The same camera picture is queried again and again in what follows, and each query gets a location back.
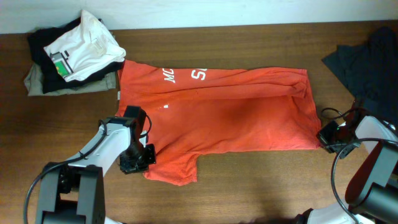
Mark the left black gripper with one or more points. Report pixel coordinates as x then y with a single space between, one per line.
127 166

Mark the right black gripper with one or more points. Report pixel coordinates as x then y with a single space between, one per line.
321 136

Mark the orange soccer t-shirt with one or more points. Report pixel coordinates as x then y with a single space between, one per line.
200 111

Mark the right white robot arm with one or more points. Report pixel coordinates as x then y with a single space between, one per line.
371 195

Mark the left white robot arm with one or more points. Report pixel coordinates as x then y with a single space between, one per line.
72 191

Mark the dark navy t-shirt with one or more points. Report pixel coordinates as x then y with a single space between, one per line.
369 72

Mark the beige folded garment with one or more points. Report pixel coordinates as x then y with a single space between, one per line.
34 83

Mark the black folded garment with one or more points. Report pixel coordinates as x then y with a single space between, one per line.
51 80

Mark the white folded t-shirt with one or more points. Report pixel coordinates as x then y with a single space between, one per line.
84 50

